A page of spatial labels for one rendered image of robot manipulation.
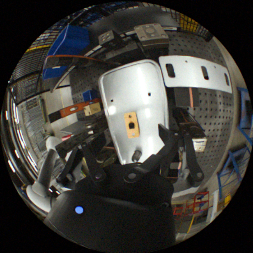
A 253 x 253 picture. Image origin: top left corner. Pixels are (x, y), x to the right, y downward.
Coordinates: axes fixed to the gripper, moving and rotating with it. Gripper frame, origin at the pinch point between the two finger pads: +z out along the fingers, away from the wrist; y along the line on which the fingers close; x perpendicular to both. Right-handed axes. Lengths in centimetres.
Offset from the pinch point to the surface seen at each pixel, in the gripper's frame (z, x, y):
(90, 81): 50, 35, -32
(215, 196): 17, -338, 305
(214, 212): -66, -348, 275
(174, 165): 8.5, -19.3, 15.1
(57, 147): -3.8, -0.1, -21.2
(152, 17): -2.7, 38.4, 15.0
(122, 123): 11.9, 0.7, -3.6
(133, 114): 9.2, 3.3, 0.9
